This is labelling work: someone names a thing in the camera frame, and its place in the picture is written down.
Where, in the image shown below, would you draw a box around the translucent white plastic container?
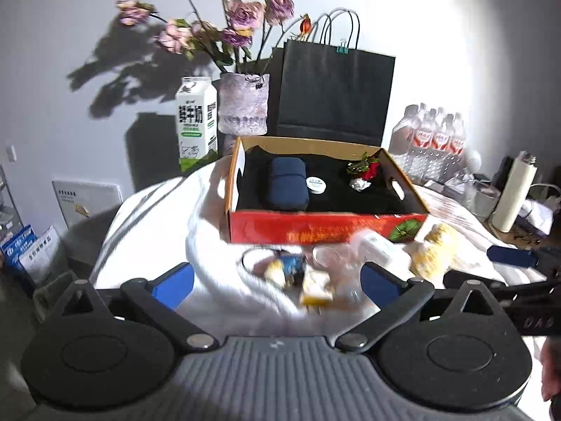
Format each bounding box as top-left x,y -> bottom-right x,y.
349,229 -> 411,275

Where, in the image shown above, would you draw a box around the red artificial rose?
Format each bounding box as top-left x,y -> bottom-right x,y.
346,153 -> 380,181

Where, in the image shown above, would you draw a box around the teal binder clip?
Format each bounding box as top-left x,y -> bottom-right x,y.
337,39 -> 349,54

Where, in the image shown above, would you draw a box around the clear plastic cup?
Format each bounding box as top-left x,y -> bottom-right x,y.
312,243 -> 356,271

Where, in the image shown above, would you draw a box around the navy blue pouch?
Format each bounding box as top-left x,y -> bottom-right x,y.
265,157 -> 309,212

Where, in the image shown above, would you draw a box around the person's right hand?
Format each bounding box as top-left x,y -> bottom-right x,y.
539,338 -> 561,401

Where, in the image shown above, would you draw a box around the white thermos bottle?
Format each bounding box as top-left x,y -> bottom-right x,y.
492,150 -> 537,233

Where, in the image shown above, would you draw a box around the black paper shopping bag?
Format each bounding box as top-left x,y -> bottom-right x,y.
270,8 -> 396,146

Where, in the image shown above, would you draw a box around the white green milk carton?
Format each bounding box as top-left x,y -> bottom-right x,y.
175,77 -> 218,172

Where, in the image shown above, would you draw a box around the cream square box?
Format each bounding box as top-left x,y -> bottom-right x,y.
299,269 -> 334,307

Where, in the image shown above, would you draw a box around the red orange cardboard box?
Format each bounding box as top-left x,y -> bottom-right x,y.
225,136 -> 429,245

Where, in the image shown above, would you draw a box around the white board leaning on wall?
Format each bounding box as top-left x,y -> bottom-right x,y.
52,181 -> 123,228

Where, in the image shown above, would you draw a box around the round white lidded tin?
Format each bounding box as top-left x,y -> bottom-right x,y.
306,176 -> 326,195

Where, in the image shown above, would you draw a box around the dried pink purple flowers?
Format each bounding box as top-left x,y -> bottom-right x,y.
115,0 -> 315,75

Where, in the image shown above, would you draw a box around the white fluffy blanket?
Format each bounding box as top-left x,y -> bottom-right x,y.
93,157 -> 549,339

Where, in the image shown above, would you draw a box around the frosted glass flower vase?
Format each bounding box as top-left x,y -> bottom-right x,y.
218,73 -> 270,136

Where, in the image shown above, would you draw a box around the pack of water bottles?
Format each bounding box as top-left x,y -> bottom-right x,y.
389,103 -> 466,185

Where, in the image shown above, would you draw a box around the silver foil ball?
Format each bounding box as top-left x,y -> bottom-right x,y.
350,178 -> 371,192

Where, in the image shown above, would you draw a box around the blue white boxes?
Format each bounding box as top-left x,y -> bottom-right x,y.
1,225 -> 65,288

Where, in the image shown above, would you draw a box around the yellow plush toy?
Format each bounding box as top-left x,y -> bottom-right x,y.
411,223 -> 458,284

